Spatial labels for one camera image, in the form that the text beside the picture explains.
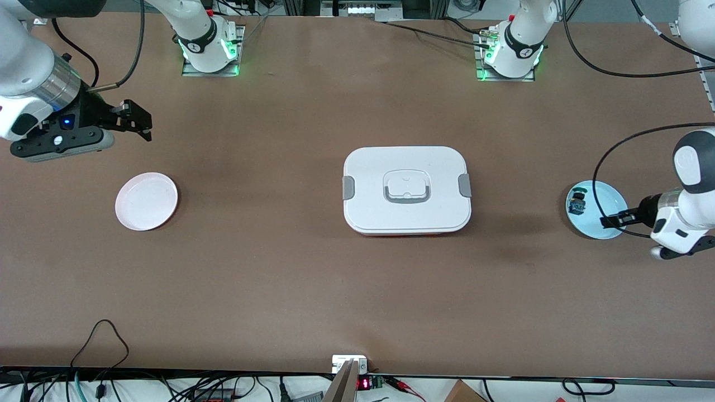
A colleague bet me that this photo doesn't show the light blue round plate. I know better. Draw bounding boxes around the light blue round plate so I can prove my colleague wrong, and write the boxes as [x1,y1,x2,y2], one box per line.
[565,180,630,240]

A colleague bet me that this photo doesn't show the white round plate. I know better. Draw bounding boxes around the white round plate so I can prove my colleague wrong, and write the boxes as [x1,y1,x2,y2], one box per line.
[115,172,179,232]

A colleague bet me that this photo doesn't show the aluminium corner profile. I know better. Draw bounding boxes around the aluminium corner profile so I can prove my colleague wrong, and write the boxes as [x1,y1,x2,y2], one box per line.
[669,20,715,115]

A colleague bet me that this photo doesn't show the white lidded food container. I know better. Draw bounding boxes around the white lidded food container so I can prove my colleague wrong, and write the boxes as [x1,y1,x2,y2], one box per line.
[342,146,473,236]

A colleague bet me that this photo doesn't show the brown cardboard piece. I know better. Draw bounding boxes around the brown cardboard piece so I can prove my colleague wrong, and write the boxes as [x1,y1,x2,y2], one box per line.
[444,379,488,402]

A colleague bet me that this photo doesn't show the white power strip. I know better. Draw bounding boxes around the white power strip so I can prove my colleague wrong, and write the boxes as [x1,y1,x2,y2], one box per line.
[321,0,404,22]

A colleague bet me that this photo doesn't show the small white box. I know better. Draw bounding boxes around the small white box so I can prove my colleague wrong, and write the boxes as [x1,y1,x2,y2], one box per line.
[331,355,369,374]

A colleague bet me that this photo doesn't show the grey metal bar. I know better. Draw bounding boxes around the grey metal bar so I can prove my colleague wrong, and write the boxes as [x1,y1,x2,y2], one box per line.
[322,359,360,402]

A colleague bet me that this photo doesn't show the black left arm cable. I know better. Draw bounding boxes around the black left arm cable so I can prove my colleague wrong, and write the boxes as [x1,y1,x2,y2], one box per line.
[561,0,715,240]

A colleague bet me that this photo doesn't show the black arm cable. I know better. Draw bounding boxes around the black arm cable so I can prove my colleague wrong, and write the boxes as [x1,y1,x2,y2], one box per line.
[51,20,100,88]
[89,0,146,90]
[561,0,715,240]

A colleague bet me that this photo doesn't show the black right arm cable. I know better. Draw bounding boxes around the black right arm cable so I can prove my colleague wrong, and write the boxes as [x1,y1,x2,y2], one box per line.
[51,20,100,88]
[89,0,146,90]

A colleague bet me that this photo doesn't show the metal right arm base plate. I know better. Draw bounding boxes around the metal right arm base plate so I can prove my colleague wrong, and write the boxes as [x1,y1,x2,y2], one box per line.
[181,25,245,78]

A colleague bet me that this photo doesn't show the black coiled cable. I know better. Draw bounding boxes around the black coiled cable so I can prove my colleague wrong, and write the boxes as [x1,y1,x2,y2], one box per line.
[561,378,616,396]

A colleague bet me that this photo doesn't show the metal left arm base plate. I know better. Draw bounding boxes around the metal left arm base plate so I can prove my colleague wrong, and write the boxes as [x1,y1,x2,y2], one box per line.
[474,28,536,83]

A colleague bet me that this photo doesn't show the looped thin black cable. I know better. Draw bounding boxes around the looped thin black cable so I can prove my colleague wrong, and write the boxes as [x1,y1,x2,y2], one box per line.
[69,319,131,381]

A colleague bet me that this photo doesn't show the black cable on table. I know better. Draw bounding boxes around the black cable on table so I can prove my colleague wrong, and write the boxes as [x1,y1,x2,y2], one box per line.
[374,17,495,45]

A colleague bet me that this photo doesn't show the red clip wires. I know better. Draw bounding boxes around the red clip wires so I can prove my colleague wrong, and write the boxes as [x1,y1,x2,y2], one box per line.
[384,376,426,402]

